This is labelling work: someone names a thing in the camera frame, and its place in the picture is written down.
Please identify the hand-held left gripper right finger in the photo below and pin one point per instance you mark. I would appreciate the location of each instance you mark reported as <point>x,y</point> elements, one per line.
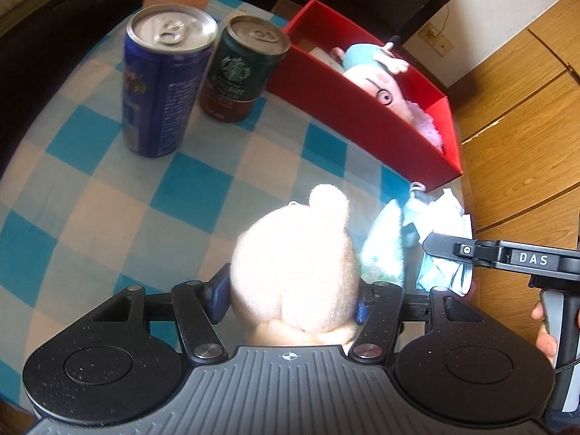
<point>361,309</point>

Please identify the wall power outlet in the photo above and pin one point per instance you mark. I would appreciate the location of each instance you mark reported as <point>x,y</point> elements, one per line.
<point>436,40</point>

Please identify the cream plush bear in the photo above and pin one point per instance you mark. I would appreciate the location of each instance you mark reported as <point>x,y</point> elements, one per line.
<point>294,263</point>

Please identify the dark green drink can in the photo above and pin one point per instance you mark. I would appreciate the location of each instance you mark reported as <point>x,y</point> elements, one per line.
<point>240,68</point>

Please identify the pink pig plush toy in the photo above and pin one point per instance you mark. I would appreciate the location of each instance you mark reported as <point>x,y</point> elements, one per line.
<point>380,81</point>

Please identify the blue white checkered tablecloth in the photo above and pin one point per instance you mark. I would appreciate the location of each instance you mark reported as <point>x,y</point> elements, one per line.
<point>113,199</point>

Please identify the wooden wardrobe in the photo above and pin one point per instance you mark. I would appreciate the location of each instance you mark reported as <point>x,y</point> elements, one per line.
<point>521,145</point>

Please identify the red cardboard box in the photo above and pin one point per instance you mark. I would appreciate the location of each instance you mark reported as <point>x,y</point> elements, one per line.
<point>362,118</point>

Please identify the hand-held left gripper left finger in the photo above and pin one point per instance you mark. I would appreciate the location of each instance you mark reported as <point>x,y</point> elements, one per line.
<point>222,297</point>

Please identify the white green towel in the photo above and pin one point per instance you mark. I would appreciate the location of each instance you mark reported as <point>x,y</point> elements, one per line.
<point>385,244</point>

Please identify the blue face mask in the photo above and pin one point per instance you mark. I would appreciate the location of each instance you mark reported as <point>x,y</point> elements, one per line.
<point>446,217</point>

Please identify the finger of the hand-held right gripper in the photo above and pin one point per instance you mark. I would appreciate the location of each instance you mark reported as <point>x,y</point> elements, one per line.
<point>457,250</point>

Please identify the blue drink can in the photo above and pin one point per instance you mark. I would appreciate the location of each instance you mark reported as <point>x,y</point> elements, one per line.
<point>158,81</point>

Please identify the person's right hand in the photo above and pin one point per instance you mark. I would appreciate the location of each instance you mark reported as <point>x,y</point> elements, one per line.
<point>546,342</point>

